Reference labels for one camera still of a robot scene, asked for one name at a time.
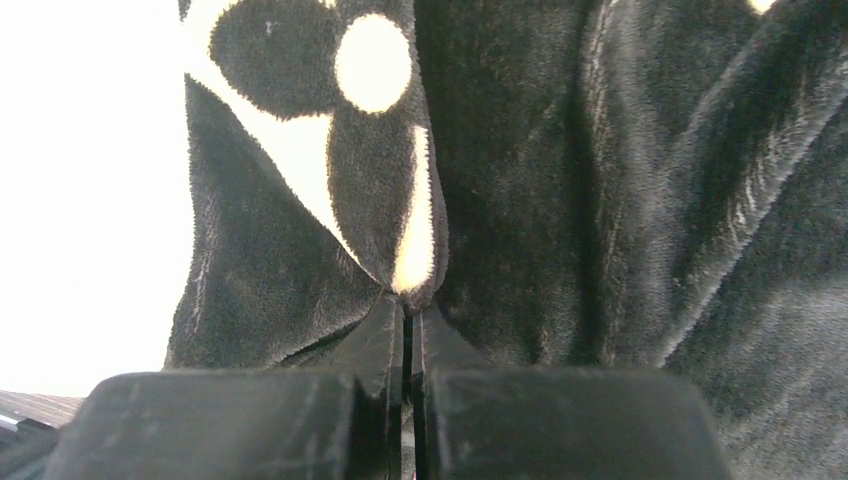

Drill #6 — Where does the black floral pillowcase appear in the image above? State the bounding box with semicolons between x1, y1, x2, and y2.
165;1;847;479

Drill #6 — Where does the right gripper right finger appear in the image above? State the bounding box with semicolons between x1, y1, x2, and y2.
411;303;491;479

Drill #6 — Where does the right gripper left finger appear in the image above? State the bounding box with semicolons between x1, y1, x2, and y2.
291;293;404;479

